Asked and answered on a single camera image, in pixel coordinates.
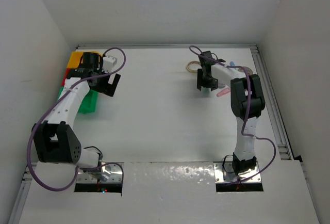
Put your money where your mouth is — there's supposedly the pink eraser cap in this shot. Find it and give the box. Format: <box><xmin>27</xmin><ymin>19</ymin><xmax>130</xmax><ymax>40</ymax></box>
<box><xmin>217</xmin><ymin>88</ymin><xmax>230</xmax><ymax>97</ymax></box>

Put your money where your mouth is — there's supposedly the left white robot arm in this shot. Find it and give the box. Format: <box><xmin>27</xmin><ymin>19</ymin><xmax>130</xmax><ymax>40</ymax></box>
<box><xmin>33</xmin><ymin>52</ymin><xmax>121</xmax><ymax>168</ymax></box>

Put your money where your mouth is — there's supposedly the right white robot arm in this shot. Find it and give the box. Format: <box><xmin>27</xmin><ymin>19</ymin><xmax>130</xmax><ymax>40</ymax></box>
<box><xmin>197</xmin><ymin>51</ymin><xmax>266</xmax><ymax>175</ymax></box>

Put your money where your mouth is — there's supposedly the beige tape roll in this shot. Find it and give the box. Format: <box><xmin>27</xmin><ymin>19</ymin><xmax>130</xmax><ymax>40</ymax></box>
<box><xmin>186</xmin><ymin>61</ymin><xmax>201</xmax><ymax>74</ymax></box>

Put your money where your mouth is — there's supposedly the green plastic bin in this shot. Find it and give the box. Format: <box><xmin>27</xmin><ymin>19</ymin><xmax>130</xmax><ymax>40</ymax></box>
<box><xmin>56</xmin><ymin>86</ymin><xmax>99</xmax><ymax>114</ymax></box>

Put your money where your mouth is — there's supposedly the yellow plastic bin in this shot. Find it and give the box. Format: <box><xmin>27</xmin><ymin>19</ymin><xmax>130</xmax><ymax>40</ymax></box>
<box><xmin>67</xmin><ymin>51</ymin><xmax>102</xmax><ymax>69</ymax></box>

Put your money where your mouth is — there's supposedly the red plastic bin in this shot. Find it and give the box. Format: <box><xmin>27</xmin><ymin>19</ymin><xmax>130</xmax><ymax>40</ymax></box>
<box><xmin>61</xmin><ymin>68</ymin><xmax>70</xmax><ymax>87</ymax></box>

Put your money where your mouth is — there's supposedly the grey tape roll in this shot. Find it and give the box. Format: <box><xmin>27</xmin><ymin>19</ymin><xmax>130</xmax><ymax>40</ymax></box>
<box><xmin>238</xmin><ymin>67</ymin><xmax>253</xmax><ymax>75</ymax></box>

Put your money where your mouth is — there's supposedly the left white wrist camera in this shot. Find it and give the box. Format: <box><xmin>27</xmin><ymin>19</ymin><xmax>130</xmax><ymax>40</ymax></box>
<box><xmin>103</xmin><ymin>56</ymin><xmax>118</xmax><ymax>73</ymax></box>

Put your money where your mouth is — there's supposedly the back aluminium frame rail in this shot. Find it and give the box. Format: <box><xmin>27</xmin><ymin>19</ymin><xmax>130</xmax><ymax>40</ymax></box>
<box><xmin>76</xmin><ymin>44</ymin><xmax>258</xmax><ymax>50</ymax></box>

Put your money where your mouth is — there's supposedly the aluminium frame rail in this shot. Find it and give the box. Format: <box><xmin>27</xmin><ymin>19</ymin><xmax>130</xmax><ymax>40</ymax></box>
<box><xmin>7</xmin><ymin>166</ymin><xmax>32</xmax><ymax>224</ymax></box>
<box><xmin>251</xmin><ymin>46</ymin><xmax>294</xmax><ymax>160</ymax></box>
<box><xmin>76</xmin><ymin>44</ymin><xmax>258</xmax><ymax>50</ymax></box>

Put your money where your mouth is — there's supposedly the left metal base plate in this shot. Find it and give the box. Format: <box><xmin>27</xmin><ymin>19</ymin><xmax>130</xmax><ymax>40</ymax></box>
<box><xmin>76</xmin><ymin>162</ymin><xmax>124</xmax><ymax>184</ymax></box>

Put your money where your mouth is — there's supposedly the metal base plate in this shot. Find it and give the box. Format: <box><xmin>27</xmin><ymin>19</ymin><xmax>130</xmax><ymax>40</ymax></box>
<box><xmin>76</xmin><ymin>162</ymin><xmax>124</xmax><ymax>184</ymax></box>
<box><xmin>213</xmin><ymin>162</ymin><xmax>262</xmax><ymax>183</ymax></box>

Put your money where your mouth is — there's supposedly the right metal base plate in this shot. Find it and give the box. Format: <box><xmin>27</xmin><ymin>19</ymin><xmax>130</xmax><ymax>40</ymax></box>
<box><xmin>213</xmin><ymin>162</ymin><xmax>262</xmax><ymax>183</ymax></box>

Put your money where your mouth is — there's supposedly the right aluminium frame rail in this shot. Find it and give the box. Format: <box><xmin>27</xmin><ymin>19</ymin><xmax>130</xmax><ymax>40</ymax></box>
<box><xmin>251</xmin><ymin>46</ymin><xmax>294</xmax><ymax>160</ymax></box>

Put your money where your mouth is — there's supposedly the left aluminium frame rail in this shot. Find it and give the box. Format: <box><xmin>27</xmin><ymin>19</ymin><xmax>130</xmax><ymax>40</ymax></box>
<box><xmin>7</xmin><ymin>166</ymin><xmax>32</xmax><ymax>224</ymax></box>

